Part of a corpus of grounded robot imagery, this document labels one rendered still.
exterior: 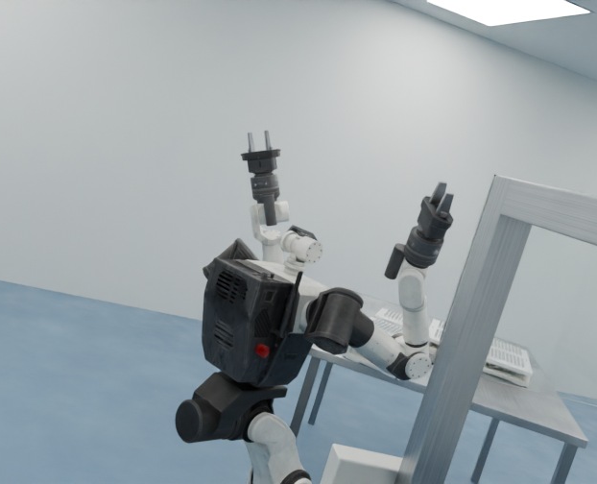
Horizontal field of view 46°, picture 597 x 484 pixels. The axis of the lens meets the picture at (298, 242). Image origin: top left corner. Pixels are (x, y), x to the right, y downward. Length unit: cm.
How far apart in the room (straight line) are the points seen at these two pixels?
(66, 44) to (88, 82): 29
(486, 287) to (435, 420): 24
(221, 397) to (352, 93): 423
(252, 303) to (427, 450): 71
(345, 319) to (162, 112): 394
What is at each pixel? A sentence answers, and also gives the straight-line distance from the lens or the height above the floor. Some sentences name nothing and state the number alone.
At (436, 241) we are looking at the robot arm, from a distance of 181.
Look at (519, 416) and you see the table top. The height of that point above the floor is 86.
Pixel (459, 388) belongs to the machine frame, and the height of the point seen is 129.
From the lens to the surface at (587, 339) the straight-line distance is 137.
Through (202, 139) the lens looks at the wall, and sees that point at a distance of 559.
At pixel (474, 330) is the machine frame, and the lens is 120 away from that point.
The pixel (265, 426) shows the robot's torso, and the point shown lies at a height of 83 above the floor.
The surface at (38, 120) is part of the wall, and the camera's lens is 552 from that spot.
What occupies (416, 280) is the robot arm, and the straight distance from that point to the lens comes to 183.
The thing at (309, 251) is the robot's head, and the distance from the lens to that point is 191.
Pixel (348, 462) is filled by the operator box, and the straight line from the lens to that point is 129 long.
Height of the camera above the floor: 160
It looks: 8 degrees down
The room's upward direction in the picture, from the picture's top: 17 degrees clockwise
